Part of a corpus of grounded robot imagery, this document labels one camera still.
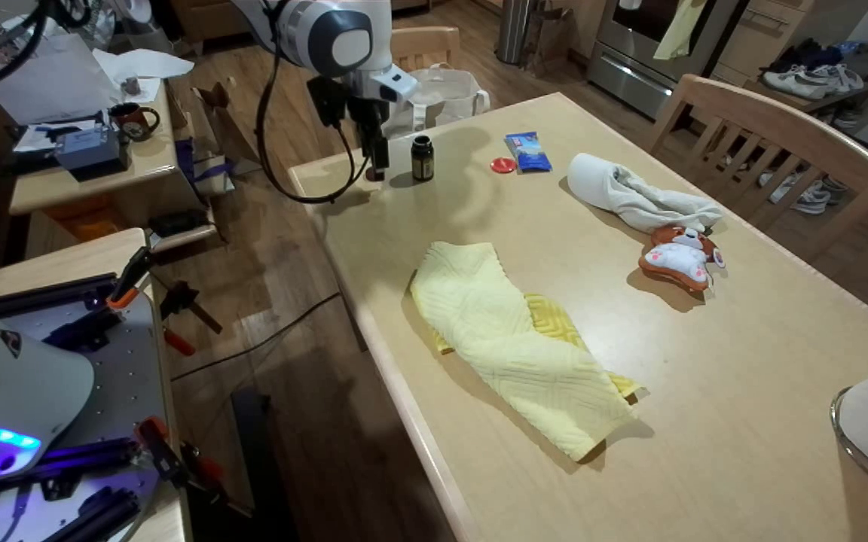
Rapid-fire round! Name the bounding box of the white plastic bag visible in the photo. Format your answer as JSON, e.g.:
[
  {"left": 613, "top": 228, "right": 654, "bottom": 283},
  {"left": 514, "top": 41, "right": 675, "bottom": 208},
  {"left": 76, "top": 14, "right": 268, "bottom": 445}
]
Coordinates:
[{"left": 384, "top": 65, "right": 490, "bottom": 134}]

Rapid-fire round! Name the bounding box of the yellow cloth towel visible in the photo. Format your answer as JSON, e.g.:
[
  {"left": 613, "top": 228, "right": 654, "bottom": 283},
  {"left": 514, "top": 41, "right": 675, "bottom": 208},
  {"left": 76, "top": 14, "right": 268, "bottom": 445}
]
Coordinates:
[{"left": 408, "top": 240, "right": 636, "bottom": 460}]

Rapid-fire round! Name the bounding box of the white paper sheet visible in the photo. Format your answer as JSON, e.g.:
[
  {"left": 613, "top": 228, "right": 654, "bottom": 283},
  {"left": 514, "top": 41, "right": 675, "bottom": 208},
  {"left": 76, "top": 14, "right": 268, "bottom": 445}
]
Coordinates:
[{"left": 0, "top": 32, "right": 121, "bottom": 123}]

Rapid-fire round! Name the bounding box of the blue grey box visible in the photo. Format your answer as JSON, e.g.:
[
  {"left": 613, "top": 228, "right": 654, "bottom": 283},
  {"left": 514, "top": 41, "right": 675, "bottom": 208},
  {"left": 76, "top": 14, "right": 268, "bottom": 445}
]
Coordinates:
[{"left": 54, "top": 125, "right": 129, "bottom": 181}]

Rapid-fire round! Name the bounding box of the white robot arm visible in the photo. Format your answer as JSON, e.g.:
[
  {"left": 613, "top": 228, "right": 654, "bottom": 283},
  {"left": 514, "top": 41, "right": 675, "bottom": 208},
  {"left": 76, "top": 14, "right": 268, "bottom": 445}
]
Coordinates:
[{"left": 233, "top": 0, "right": 417, "bottom": 177}]

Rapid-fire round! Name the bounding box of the orange white plush toy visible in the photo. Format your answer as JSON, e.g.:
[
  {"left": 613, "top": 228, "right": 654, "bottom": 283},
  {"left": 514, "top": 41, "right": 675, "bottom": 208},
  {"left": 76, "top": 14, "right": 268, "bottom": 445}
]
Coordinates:
[{"left": 639, "top": 223, "right": 722, "bottom": 297}]

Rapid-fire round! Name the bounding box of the dark mug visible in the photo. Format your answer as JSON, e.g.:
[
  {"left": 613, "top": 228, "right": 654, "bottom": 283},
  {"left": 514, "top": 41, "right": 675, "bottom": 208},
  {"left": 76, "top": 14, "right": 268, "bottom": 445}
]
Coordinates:
[{"left": 112, "top": 101, "right": 159, "bottom": 140}]

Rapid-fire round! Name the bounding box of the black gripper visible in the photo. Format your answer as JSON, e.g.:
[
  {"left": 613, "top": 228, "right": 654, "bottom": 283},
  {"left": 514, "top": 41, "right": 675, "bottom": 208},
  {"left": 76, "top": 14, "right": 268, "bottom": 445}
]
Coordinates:
[{"left": 306, "top": 76, "right": 389, "bottom": 181}]

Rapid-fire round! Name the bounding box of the small red ring object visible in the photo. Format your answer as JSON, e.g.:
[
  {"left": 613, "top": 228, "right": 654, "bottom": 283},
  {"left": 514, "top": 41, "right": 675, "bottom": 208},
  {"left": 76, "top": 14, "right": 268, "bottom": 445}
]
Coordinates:
[{"left": 490, "top": 155, "right": 518, "bottom": 175}]

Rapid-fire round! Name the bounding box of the stainless steel oven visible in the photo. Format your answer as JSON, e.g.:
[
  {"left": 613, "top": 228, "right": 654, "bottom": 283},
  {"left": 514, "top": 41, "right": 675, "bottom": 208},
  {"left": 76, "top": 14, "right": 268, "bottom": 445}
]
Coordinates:
[{"left": 586, "top": 0, "right": 746, "bottom": 119}]

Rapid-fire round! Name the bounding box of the orange black clamp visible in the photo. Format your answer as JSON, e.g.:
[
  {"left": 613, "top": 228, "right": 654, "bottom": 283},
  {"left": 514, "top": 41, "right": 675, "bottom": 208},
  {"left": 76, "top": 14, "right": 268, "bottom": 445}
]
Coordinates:
[{"left": 45, "top": 246, "right": 149, "bottom": 352}]

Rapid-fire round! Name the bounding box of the wooden side desk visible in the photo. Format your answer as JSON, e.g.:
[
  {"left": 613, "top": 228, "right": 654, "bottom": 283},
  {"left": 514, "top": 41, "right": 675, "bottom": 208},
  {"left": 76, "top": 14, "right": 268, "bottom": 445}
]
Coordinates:
[{"left": 9, "top": 91, "right": 216, "bottom": 252}]

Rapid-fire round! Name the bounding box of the wooden chair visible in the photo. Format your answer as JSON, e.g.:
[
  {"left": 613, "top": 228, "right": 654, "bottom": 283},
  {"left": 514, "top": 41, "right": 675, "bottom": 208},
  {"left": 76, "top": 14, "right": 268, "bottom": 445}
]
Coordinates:
[
  {"left": 646, "top": 76, "right": 868, "bottom": 246},
  {"left": 390, "top": 27, "right": 461, "bottom": 71}
]

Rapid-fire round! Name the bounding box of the white rolled cloth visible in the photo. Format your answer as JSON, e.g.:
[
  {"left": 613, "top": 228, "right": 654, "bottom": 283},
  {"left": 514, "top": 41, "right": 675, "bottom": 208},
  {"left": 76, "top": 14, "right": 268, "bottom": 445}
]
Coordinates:
[{"left": 566, "top": 153, "right": 722, "bottom": 232}]

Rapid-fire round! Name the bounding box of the dark brown bottle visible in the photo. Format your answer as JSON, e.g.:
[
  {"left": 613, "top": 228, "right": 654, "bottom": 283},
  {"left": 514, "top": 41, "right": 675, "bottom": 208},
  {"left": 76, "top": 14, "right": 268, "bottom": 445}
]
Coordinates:
[{"left": 408, "top": 134, "right": 433, "bottom": 181}]

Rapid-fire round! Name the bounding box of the wooden chair right side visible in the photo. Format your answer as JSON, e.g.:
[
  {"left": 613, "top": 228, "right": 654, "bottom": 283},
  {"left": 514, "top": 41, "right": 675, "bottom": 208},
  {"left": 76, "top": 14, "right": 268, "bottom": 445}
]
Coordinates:
[{"left": 646, "top": 76, "right": 868, "bottom": 246}]

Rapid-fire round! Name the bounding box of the blue packet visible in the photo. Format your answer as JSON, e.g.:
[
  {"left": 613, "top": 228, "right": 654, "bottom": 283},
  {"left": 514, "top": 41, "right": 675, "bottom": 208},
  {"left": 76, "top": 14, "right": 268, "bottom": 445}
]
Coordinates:
[{"left": 506, "top": 133, "right": 552, "bottom": 171}]

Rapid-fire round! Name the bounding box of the white sneakers pair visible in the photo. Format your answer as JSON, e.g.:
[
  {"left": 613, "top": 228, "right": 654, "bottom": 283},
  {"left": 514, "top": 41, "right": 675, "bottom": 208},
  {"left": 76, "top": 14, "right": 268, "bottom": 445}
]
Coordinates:
[{"left": 763, "top": 64, "right": 866, "bottom": 99}]

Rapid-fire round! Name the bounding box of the black cable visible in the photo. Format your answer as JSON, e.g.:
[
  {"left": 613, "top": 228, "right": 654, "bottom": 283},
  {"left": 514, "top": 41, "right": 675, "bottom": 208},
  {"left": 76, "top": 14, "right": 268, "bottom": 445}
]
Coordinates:
[{"left": 254, "top": 0, "right": 372, "bottom": 208}]

